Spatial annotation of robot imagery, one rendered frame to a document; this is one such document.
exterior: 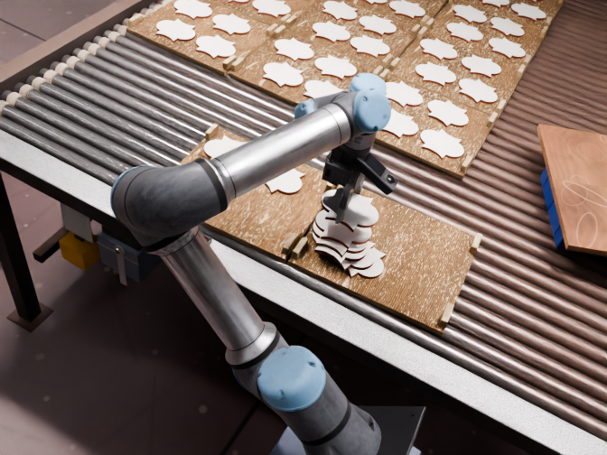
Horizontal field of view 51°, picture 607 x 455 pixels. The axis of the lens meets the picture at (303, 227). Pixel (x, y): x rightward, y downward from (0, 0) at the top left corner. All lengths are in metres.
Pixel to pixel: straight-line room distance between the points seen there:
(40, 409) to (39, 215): 0.94
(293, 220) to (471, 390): 0.61
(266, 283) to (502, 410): 0.61
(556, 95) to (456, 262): 1.00
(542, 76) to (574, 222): 0.92
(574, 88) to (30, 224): 2.27
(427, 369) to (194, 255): 0.63
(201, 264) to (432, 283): 0.67
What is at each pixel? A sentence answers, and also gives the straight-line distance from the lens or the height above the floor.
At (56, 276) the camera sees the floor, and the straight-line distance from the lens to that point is 2.79.
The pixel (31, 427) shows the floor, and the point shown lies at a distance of 2.45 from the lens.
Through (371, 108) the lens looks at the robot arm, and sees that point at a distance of 1.14.
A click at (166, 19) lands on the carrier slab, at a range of 2.43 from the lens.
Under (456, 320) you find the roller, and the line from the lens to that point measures 1.61.
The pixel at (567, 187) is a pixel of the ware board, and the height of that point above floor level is 1.04.
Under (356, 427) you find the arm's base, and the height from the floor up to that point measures 1.06.
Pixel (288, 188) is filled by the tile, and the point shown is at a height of 0.95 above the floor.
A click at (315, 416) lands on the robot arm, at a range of 1.17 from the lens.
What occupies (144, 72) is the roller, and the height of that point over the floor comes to 0.92.
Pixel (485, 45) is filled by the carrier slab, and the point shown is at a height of 0.94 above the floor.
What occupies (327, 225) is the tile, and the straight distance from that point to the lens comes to 1.59.
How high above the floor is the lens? 2.15
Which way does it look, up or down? 47 degrees down
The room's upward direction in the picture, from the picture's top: 11 degrees clockwise
